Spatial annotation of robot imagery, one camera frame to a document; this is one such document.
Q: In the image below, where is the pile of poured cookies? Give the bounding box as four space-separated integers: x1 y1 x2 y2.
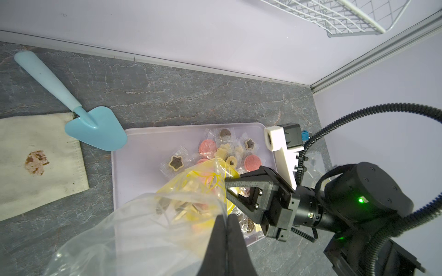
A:
159 128 261 233

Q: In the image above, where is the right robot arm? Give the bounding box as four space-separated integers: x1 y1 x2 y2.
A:
226 103 442 276

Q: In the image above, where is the clear ziploc bag of cookies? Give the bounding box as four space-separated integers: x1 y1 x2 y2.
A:
304 151 326 182

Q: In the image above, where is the ziploc bag with small cookies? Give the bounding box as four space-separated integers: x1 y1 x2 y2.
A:
44 158 239 276

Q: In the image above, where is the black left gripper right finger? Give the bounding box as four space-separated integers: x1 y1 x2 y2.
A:
227 215 257 276

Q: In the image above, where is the white wire wall shelf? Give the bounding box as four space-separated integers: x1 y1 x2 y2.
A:
265 0 411 38

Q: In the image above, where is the cream gardening glove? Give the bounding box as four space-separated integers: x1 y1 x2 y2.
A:
1 113 89 220

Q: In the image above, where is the lilac plastic tray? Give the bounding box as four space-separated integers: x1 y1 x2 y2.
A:
112 123 275 245

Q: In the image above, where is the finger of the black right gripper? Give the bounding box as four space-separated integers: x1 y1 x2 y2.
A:
225 166 294 228

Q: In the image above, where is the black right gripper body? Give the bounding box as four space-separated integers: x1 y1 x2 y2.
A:
261 187 345 242

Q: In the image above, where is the light blue garden trowel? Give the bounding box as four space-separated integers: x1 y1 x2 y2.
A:
14 51 127 152

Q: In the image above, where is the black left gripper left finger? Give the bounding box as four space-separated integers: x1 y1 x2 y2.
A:
197 216 227 276

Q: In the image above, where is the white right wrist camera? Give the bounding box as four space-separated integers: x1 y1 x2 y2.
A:
264 123 304 190

